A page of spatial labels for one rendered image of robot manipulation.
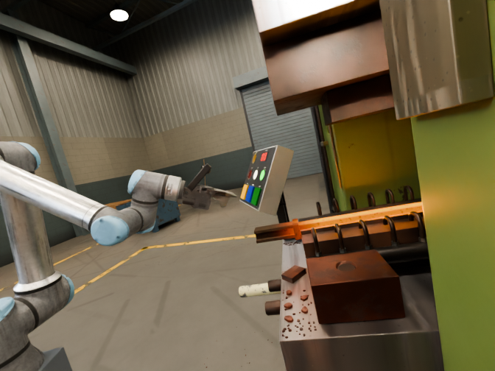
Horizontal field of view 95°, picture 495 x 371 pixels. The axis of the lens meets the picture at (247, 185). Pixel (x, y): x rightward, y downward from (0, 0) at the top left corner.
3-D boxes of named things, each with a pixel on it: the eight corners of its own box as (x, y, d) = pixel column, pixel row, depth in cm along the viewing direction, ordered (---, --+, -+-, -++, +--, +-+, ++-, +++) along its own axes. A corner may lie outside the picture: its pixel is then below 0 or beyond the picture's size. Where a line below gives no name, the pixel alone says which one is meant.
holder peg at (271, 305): (267, 319, 46) (264, 306, 46) (267, 309, 49) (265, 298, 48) (286, 316, 45) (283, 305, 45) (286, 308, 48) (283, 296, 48)
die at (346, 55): (272, 101, 41) (261, 46, 40) (277, 115, 61) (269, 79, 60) (555, 23, 33) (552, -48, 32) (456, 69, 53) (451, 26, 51)
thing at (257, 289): (240, 301, 97) (237, 290, 96) (242, 293, 102) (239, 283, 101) (348, 290, 88) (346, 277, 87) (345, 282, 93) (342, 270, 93)
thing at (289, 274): (295, 269, 51) (295, 264, 51) (306, 273, 48) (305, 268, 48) (282, 279, 48) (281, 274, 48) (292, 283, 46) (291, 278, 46)
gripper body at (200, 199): (209, 206, 91) (178, 201, 88) (213, 185, 90) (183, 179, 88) (210, 210, 83) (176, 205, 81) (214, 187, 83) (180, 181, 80)
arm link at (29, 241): (9, 331, 91) (-38, 142, 80) (51, 302, 108) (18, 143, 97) (43, 333, 89) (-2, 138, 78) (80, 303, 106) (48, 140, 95)
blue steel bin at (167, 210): (124, 234, 561) (115, 206, 552) (151, 222, 630) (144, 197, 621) (156, 233, 500) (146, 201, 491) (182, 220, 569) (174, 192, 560)
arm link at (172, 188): (171, 174, 87) (167, 176, 78) (184, 177, 88) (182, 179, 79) (166, 197, 88) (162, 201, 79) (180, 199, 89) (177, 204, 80)
